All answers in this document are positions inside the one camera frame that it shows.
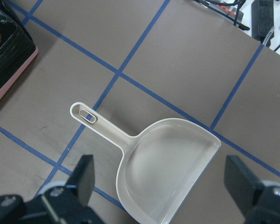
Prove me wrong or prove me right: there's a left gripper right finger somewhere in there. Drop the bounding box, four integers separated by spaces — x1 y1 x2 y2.
224 155 280 224

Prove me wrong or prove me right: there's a beige plastic dustpan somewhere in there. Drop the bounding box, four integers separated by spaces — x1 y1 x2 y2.
70 102 221 224

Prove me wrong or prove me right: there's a black lined trash bin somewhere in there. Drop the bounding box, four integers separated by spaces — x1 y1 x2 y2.
0 0 38 100

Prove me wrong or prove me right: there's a black power brick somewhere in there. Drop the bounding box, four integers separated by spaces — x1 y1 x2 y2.
251 0 274 42

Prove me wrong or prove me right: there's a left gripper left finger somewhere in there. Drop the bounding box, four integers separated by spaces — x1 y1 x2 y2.
0 155 103 224

